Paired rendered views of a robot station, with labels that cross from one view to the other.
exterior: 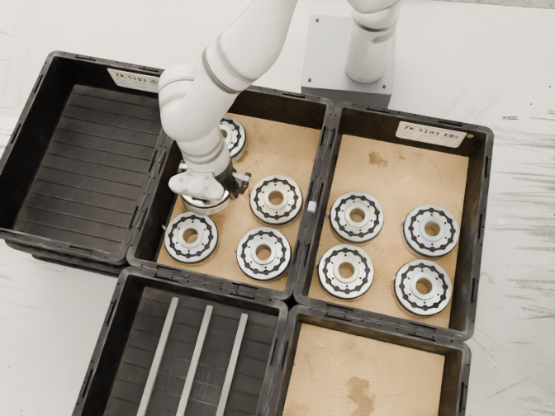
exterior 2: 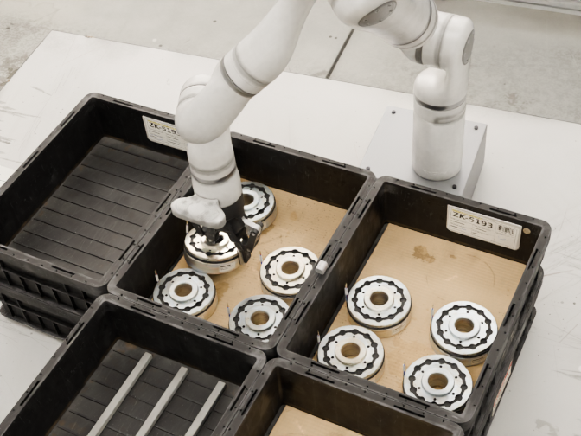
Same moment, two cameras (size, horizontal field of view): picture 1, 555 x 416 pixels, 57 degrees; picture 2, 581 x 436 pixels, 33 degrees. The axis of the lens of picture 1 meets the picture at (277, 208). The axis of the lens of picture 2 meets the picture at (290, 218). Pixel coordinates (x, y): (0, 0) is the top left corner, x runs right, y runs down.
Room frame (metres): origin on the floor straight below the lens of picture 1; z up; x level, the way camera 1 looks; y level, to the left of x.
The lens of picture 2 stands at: (-0.65, -0.22, 2.10)
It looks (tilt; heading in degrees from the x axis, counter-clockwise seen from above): 47 degrees down; 12
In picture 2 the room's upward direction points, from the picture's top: 7 degrees counter-clockwise
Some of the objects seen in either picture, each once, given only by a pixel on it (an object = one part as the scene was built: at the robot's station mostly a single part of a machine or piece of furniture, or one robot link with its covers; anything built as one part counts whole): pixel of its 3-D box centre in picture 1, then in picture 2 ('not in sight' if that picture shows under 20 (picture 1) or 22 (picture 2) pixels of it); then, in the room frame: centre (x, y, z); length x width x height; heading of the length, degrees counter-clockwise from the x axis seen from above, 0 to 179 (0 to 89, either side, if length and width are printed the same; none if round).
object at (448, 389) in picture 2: (423, 286); (437, 381); (0.15, -0.24, 0.86); 0.05 x 0.05 x 0.01
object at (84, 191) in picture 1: (96, 161); (103, 204); (0.49, 0.35, 0.87); 0.40 x 0.30 x 0.11; 160
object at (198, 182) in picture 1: (201, 159); (209, 185); (0.37, 0.11, 1.04); 0.11 x 0.09 x 0.06; 160
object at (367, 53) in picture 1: (369, 41); (438, 130); (0.67, -0.24, 0.89); 0.09 x 0.09 x 0.17; 84
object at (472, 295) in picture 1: (397, 212); (418, 290); (0.28, -0.21, 0.92); 0.40 x 0.30 x 0.02; 160
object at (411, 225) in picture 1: (431, 229); (463, 328); (0.26, -0.28, 0.86); 0.10 x 0.10 x 0.01
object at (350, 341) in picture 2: (346, 270); (350, 351); (0.20, -0.11, 0.86); 0.05 x 0.05 x 0.01
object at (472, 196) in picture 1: (392, 221); (418, 310); (0.28, -0.21, 0.87); 0.40 x 0.30 x 0.11; 160
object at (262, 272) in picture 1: (263, 252); (260, 320); (0.25, 0.04, 0.86); 0.10 x 0.10 x 0.01
